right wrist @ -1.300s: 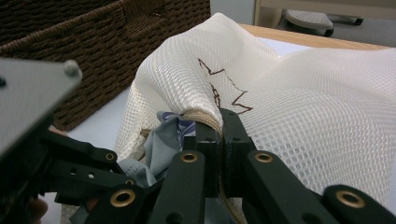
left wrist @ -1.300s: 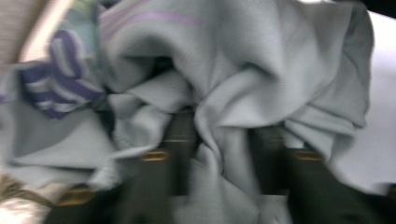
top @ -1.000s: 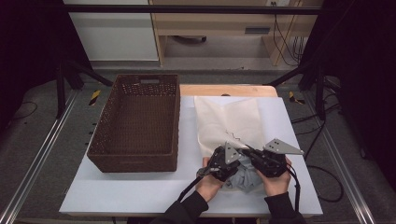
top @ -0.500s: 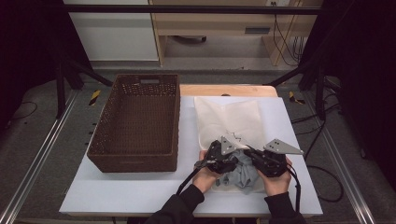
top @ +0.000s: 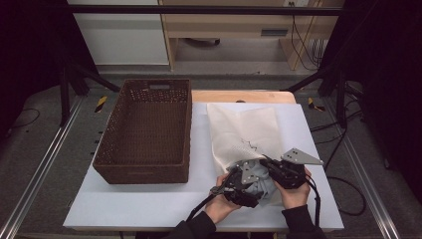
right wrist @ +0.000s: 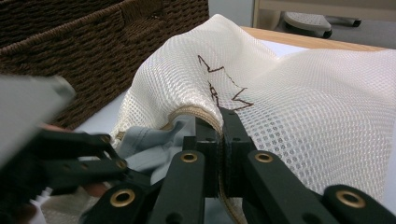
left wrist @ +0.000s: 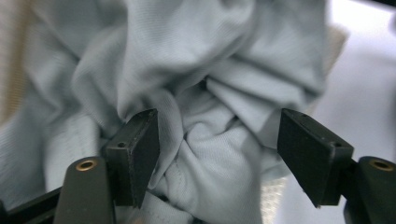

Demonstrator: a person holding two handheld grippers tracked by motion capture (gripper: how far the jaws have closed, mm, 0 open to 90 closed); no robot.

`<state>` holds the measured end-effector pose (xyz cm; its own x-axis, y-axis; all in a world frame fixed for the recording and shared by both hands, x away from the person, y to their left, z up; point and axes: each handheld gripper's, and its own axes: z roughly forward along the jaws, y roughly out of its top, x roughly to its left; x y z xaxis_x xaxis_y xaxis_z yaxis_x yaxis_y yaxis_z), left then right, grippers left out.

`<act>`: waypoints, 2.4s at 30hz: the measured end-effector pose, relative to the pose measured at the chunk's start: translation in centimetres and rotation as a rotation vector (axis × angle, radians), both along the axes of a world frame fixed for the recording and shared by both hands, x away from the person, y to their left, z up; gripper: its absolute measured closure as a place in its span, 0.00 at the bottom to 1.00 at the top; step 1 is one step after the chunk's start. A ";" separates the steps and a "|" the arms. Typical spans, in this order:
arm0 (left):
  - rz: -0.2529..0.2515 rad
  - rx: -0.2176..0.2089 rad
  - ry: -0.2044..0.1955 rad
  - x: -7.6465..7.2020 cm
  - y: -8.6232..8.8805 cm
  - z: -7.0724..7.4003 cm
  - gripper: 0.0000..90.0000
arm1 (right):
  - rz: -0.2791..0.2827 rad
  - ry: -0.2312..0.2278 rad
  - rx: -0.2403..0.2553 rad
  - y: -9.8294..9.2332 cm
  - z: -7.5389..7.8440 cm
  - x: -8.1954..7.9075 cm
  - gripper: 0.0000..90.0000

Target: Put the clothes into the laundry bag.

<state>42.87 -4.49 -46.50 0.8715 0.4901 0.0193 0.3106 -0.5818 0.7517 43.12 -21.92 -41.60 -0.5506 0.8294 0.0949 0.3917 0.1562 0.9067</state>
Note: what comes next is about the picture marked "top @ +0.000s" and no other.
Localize floral patterned cloth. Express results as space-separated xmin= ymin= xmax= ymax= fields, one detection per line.
xmin=228 ymin=158 xmax=279 ymax=207

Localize wooden table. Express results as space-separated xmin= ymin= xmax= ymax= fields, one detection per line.
xmin=191 ymin=89 xmax=298 ymax=105

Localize light wooden desk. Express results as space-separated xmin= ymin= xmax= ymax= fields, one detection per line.
xmin=158 ymin=0 xmax=346 ymax=72

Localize black floor cables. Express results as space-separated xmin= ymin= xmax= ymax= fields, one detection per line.
xmin=310 ymin=99 xmax=365 ymax=172

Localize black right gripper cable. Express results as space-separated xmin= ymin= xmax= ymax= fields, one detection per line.
xmin=306 ymin=174 xmax=368 ymax=230

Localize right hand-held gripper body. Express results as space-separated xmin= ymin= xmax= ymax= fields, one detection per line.
xmin=272 ymin=147 xmax=324 ymax=190

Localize person's right hand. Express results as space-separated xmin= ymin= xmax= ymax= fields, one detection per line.
xmin=273 ymin=167 xmax=314 ymax=210

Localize yellow black tape piece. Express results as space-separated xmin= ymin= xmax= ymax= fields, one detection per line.
xmin=94 ymin=95 xmax=109 ymax=115
xmin=307 ymin=97 xmax=327 ymax=114

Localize white table board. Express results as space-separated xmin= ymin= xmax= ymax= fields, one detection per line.
xmin=63 ymin=102 xmax=345 ymax=232

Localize dark curtain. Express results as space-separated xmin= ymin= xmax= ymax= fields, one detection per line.
xmin=319 ymin=0 xmax=422 ymax=203
xmin=0 ymin=0 xmax=100 ymax=147

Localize black metal stand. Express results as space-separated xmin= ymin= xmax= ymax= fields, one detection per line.
xmin=281 ymin=63 xmax=353 ymax=129
xmin=59 ymin=62 xmax=121 ymax=127

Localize aluminium floor rail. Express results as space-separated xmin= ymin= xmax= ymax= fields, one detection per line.
xmin=0 ymin=95 xmax=86 ymax=239
xmin=321 ymin=99 xmax=402 ymax=239

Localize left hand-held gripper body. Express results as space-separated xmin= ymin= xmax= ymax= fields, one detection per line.
xmin=209 ymin=159 xmax=265 ymax=209

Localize thin black floor cable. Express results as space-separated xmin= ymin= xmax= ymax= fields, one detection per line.
xmin=9 ymin=107 xmax=42 ymax=130

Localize person's left hand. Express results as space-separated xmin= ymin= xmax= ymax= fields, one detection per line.
xmin=203 ymin=173 xmax=243 ymax=225

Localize black horizontal frame bar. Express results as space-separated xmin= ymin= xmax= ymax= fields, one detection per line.
xmin=65 ymin=4 xmax=344 ymax=17

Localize hanging black desk cables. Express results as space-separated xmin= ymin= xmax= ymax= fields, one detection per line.
xmin=289 ymin=1 xmax=326 ymax=72

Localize brown woven basket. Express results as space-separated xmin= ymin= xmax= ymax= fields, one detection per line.
xmin=92 ymin=78 xmax=194 ymax=185

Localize white cabinet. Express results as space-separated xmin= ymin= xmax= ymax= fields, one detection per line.
xmin=66 ymin=0 xmax=170 ymax=67

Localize cream drawstring bag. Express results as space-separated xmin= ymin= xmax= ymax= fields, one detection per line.
xmin=205 ymin=103 xmax=288 ymax=208

